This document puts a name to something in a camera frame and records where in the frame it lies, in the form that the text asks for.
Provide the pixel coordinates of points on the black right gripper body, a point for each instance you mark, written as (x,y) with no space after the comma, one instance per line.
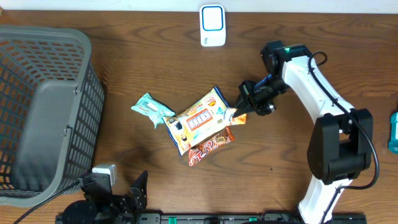
(257,97)

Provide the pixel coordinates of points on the light green tissue pack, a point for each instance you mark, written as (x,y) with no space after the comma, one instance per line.
(153,109)

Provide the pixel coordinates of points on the red chocolate bar wrapper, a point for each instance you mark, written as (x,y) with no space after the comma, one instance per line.
(198,153)

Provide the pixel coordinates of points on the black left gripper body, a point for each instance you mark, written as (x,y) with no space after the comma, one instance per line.
(120,205)

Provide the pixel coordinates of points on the small orange snack box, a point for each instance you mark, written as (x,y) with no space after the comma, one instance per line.
(239,120)

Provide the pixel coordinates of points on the white barcode scanner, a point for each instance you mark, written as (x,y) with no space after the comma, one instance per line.
(212,25)

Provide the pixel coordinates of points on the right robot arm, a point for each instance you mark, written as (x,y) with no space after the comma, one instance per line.
(341,154)

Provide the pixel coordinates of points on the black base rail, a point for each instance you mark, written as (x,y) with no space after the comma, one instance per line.
(156,218)

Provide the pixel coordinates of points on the teal mouthwash bottle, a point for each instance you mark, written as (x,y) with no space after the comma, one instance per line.
(393,143)

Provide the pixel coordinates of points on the grey plastic shopping basket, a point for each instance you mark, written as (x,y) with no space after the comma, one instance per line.
(51,107)

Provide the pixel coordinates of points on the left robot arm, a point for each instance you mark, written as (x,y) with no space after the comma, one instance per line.
(83,209)

